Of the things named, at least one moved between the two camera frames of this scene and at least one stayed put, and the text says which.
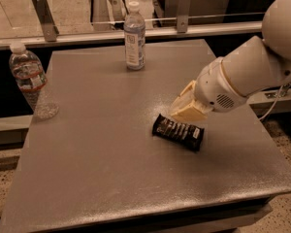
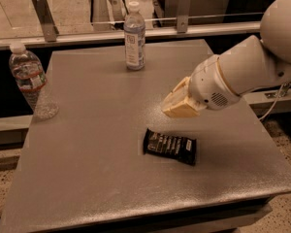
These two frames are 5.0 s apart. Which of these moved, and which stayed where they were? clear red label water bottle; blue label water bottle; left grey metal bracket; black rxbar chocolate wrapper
Moved: black rxbar chocolate wrapper
Stayed: clear red label water bottle; blue label water bottle; left grey metal bracket
